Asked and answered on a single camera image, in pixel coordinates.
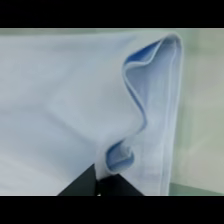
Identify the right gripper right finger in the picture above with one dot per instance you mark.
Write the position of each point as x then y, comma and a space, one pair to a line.
118, 186

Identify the light blue shirt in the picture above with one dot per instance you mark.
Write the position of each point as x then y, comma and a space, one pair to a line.
66, 100

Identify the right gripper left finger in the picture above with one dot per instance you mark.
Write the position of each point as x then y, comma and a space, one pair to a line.
83, 185

